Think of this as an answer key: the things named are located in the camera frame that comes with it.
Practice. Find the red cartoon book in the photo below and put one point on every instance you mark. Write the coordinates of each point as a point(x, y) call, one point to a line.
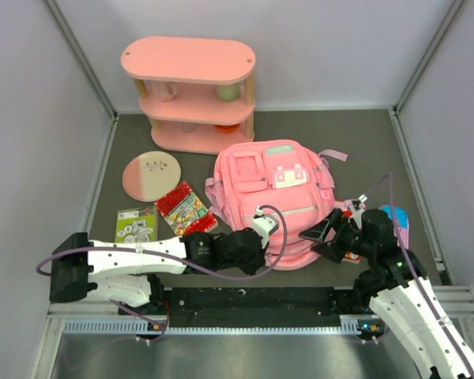
point(349, 256)

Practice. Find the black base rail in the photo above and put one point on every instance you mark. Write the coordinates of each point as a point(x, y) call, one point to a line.
point(254, 307)

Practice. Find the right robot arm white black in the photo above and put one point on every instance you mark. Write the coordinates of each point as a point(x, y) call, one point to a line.
point(396, 288)

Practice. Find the green sticker book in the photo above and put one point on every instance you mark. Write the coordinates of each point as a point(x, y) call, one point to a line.
point(136, 225)

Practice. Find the pink and cream plate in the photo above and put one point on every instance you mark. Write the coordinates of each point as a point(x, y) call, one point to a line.
point(150, 176)

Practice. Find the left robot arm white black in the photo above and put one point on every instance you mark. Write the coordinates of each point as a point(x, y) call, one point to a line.
point(124, 272)

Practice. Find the pale green cup on shelf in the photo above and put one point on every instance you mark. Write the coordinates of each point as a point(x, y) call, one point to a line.
point(228, 92)

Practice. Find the pink three-tier shelf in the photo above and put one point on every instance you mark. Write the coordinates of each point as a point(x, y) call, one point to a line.
point(195, 66)

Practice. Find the red colourful comic book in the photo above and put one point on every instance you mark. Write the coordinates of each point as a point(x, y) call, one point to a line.
point(184, 211)

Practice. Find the grey slotted cable duct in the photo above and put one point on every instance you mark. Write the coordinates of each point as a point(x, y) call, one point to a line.
point(87, 326)

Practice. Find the pink school backpack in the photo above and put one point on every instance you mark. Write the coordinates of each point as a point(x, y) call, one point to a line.
point(281, 173)

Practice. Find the pink pencil case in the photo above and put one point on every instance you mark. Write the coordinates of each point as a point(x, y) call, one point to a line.
point(403, 225)

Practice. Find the orange bowl on lower shelf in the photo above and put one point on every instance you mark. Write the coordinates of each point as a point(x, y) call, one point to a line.
point(227, 128)

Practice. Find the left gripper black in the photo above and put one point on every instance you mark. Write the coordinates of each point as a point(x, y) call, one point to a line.
point(258, 261)

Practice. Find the pink cup on shelf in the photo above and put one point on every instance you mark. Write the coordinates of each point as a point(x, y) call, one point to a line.
point(164, 90)

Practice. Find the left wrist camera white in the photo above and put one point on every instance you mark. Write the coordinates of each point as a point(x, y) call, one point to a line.
point(264, 225)

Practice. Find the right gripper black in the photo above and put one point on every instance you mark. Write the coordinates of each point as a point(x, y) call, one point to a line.
point(317, 233)

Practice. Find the clear glass on lower shelf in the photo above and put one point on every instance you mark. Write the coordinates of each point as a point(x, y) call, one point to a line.
point(188, 127)

